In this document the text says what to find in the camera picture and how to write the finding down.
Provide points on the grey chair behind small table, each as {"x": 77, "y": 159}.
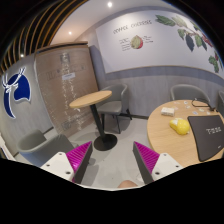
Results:
{"x": 116, "y": 104}

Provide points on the small round pedestal table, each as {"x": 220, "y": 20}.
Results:
{"x": 105, "y": 141}

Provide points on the wrapped cardboard panel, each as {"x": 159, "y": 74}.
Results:
{"x": 64, "y": 73}

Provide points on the round wooden table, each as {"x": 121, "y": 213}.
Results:
{"x": 163, "y": 139}

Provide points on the white small box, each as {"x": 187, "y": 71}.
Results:
{"x": 167, "y": 111}

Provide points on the grey chair behind round table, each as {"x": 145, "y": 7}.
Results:
{"x": 188, "y": 92}

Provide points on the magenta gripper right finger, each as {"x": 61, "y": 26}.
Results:
{"x": 152, "y": 165}

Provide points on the yellow computer mouse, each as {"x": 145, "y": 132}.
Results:
{"x": 180, "y": 125}

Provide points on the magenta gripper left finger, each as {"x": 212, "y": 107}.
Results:
{"x": 72, "y": 165}

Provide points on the coffee cherries wall mural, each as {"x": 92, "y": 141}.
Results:
{"x": 156, "y": 38}

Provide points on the blue deer wall logo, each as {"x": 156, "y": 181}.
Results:
{"x": 17, "y": 88}

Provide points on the grey armchair at left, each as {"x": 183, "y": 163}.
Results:
{"x": 37, "y": 149}

